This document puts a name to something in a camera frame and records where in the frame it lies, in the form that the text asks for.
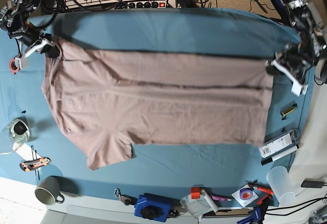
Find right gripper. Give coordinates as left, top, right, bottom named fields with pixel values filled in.
left=17, top=31, right=60, bottom=58

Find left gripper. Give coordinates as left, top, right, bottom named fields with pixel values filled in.
left=265, top=43, right=315, bottom=84

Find pink T-shirt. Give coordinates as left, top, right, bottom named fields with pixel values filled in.
left=41, top=37, right=273, bottom=170

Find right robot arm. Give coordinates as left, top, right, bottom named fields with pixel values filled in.
left=1, top=0, right=60, bottom=58

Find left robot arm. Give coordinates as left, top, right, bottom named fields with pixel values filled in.
left=267, top=0, right=326, bottom=87

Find red tape roll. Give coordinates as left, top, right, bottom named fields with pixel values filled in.
left=9, top=57, right=20, bottom=75

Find clear plastic package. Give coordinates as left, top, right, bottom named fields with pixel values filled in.
left=259, top=129, right=301, bottom=159

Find clear tape roll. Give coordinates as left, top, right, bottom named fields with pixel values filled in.
left=4, top=118, right=30, bottom=144

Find black white marker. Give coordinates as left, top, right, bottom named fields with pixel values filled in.
left=261, top=145, right=299, bottom=166

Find white power strip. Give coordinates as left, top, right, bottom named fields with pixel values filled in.
left=112, top=0, right=179, bottom=9

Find translucent plastic cup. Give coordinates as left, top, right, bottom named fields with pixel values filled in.
left=266, top=166, right=295, bottom=206

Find orange utility knife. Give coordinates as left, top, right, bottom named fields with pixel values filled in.
left=19, top=158, right=51, bottom=172

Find black power adapter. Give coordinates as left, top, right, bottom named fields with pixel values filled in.
left=301, top=178, right=326, bottom=189

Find blue purple disc sleeve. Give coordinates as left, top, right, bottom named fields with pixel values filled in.
left=232, top=185, right=259, bottom=207

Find pink pen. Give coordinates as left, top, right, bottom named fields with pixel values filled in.
left=210, top=194, right=232, bottom=201

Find grey ceramic mug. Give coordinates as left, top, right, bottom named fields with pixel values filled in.
left=34, top=176, right=65, bottom=206

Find white paper tube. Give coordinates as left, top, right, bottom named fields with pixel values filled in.
left=200, top=189, right=219, bottom=212

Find red plastic block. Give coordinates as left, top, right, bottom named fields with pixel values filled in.
left=191, top=187, right=200, bottom=199

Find blue bar clamp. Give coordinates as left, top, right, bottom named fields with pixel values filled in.
left=237, top=195, right=271, bottom=224

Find blue plastic box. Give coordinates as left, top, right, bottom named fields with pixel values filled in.
left=134, top=193, right=172, bottom=222

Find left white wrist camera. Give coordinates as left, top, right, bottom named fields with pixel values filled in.
left=291, top=82, right=308, bottom=97

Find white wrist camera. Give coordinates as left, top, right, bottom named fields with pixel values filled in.
left=291, top=82, right=308, bottom=97
left=15, top=56, right=29, bottom=69

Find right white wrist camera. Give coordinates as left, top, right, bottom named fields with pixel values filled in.
left=15, top=56, right=29, bottom=69

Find red handled pliers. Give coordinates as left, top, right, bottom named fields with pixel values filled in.
left=246, top=182, right=274, bottom=195

